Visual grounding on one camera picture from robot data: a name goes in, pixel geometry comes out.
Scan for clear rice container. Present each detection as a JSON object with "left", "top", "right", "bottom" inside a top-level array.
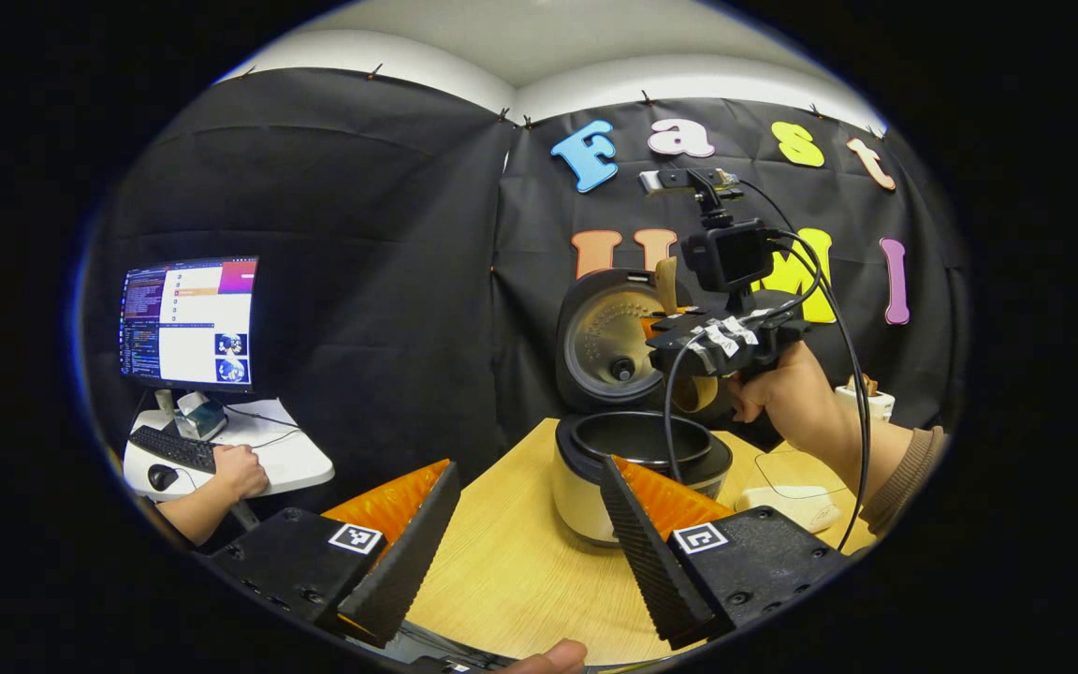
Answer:
[{"left": 734, "top": 445, "right": 853, "bottom": 536}]

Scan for wooden spoon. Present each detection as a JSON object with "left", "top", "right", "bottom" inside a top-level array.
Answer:
[{"left": 654, "top": 257, "right": 720, "bottom": 415}]

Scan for dark grey rice cooker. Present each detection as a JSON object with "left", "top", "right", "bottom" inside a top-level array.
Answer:
[{"left": 553, "top": 269, "right": 735, "bottom": 549}]

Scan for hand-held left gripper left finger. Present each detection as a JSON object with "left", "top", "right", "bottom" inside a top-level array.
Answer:
[{"left": 207, "top": 459, "right": 462, "bottom": 649}]

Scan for black keyboard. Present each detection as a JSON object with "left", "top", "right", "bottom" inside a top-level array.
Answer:
[{"left": 130, "top": 426, "right": 217, "bottom": 474}]

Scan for computer monitor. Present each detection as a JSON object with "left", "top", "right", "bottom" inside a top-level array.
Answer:
[{"left": 118, "top": 257, "right": 259, "bottom": 422}]

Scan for small grey box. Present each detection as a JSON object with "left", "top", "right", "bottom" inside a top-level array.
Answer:
[{"left": 174, "top": 393, "right": 226, "bottom": 441}]

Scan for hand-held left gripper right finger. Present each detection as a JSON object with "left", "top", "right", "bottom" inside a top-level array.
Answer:
[{"left": 600, "top": 456, "right": 849, "bottom": 652}]

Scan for white side table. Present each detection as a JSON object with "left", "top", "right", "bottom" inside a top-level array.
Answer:
[{"left": 123, "top": 398, "right": 334, "bottom": 530}]

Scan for black cable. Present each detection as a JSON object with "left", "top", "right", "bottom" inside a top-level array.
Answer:
[
  {"left": 740, "top": 178, "right": 872, "bottom": 553},
  {"left": 663, "top": 342, "right": 690, "bottom": 483}
]

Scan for white toaster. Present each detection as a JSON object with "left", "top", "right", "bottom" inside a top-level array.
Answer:
[{"left": 834, "top": 374, "right": 896, "bottom": 422}]

